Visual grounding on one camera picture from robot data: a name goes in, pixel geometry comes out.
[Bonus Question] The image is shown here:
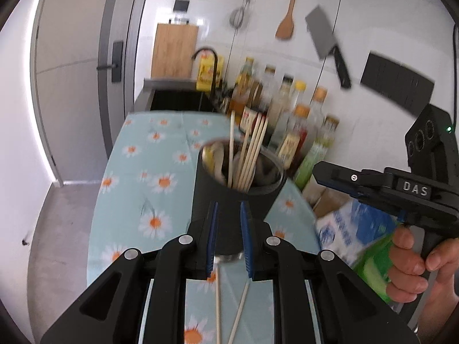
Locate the black kitchen sink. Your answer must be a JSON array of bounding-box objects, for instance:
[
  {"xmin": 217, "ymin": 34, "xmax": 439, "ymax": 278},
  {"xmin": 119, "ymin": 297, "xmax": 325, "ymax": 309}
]
[{"xmin": 143, "ymin": 78, "xmax": 219, "ymax": 112}]

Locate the wooden spatula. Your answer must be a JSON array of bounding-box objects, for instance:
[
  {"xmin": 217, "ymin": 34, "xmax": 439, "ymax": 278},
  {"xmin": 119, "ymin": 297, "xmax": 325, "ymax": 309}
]
[{"xmin": 275, "ymin": 0, "xmax": 304, "ymax": 41}]

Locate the blue and white carton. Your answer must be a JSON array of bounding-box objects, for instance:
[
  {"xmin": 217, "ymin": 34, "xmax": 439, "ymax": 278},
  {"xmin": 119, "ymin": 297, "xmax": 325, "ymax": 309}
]
[{"xmin": 317, "ymin": 201, "xmax": 399, "ymax": 266}]

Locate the steel cleaver black handle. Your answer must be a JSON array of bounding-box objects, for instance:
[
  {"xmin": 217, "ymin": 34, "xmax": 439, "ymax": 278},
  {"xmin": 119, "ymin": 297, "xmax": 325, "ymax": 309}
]
[{"xmin": 305, "ymin": 5, "xmax": 352, "ymax": 89}]

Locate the black door lock handle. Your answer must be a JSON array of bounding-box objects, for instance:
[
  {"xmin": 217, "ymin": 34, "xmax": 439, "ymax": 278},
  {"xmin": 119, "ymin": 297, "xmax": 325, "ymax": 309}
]
[{"xmin": 97, "ymin": 41, "xmax": 124, "ymax": 82}]

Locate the yellow bottle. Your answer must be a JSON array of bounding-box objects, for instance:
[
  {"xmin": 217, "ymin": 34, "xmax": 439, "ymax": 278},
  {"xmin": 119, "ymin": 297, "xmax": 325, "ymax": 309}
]
[{"xmin": 196, "ymin": 51, "xmax": 226, "ymax": 92}]

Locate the grey door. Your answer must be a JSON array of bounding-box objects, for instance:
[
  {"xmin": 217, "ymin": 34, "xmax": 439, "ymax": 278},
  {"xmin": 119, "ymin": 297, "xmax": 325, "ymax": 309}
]
[{"xmin": 34, "ymin": 0, "xmax": 153, "ymax": 185}]

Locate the green packet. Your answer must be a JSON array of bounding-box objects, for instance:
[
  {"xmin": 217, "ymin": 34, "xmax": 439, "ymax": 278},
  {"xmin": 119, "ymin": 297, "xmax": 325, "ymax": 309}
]
[{"xmin": 353, "ymin": 233, "xmax": 398, "ymax": 303}]

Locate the black faucet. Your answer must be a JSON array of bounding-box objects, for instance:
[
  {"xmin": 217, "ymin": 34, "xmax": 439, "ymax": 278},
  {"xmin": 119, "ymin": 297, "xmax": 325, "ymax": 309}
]
[{"xmin": 192, "ymin": 47, "xmax": 220, "ymax": 95}]

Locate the row of condiment bottles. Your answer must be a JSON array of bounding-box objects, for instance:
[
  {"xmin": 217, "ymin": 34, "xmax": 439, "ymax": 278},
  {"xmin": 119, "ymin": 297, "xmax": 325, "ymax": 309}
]
[{"xmin": 219, "ymin": 56, "xmax": 341, "ymax": 191}]

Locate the person's right forearm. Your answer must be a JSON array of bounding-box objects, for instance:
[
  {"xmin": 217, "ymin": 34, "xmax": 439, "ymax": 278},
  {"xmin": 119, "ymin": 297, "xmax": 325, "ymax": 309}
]
[{"xmin": 416, "ymin": 269, "xmax": 459, "ymax": 339}]

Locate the person's right hand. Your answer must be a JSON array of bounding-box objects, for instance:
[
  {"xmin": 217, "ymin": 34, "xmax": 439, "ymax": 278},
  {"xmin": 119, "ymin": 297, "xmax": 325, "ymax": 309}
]
[{"xmin": 387, "ymin": 227, "xmax": 459, "ymax": 303}]

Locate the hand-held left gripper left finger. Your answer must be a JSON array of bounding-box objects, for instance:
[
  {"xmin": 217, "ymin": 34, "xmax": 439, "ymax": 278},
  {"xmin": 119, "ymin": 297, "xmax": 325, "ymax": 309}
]
[{"xmin": 39, "ymin": 202, "xmax": 219, "ymax": 344}]

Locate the beige carton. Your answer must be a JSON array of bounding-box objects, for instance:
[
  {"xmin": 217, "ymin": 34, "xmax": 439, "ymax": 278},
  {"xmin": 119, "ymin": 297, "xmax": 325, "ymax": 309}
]
[{"xmin": 312, "ymin": 185, "xmax": 347, "ymax": 219}]

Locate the daisy print tablecloth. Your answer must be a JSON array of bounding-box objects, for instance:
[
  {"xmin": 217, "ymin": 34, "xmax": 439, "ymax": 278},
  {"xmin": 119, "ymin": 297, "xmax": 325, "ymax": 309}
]
[{"xmin": 87, "ymin": 111, "xmax": 321, "ymax": 344}]

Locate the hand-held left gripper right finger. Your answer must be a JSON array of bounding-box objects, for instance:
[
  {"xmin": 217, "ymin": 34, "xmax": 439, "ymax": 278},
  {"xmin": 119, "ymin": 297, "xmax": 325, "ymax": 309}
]
[{"xmin": 240, "ymin": 202, "xmax": 420, "ymax": 344}]

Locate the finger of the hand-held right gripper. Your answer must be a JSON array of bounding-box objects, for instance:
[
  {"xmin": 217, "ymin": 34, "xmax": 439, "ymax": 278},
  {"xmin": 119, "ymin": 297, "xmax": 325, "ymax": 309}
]
[
  {"xmin": 353, "ymin": 187, "xmax": 410, "ymax": 227},
  {"xmin": 313, "ymin": 161, "xmax": 386, "ymax": 197}
]

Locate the wooden cutting board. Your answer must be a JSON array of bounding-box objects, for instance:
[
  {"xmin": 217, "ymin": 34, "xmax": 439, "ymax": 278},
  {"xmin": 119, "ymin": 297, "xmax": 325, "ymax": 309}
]
[{"xmin": 151, "ymin": 23, "xmax": 199, "ymax": 79}]

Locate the black wall panel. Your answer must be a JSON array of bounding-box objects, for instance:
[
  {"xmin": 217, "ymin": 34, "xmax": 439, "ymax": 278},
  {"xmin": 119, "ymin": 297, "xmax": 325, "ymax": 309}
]
[{"xmin": 359, "ymin": 52, "xmax": 435, "ymax": 107}]

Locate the black utensil holder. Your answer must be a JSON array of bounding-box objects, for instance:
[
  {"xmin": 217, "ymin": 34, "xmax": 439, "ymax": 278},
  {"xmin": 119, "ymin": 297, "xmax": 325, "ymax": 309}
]
[{"xmin": 192, "ymin": 138, "xmax": 287, "ymax": 264}]

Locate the black hanging cable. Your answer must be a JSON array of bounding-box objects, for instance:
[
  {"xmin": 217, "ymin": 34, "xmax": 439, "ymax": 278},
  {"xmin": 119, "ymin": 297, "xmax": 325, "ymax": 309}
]
[{"xmin": 315, "ymin": 0, "xmax": 347, "ymax": 92}]

